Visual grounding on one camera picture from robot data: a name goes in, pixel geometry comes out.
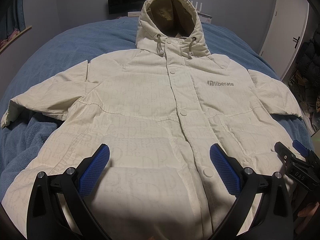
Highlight white door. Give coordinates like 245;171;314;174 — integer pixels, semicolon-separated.
260;0;309;79

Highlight cream hooded puffer jacket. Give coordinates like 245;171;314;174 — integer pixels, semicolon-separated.
1;0;302;239

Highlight white wifi router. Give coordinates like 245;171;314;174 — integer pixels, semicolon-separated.
191;1;203;14

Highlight white box under router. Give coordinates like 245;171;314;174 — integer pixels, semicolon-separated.
198;12;212;24

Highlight blue fleece bed blanket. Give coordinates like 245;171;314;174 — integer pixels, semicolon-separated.
0;17;316;205

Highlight teal curtain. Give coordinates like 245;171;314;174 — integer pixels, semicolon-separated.
1;0;25;41

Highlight wooden window sill shelf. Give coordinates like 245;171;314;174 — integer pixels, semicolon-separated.
0;25;32;53

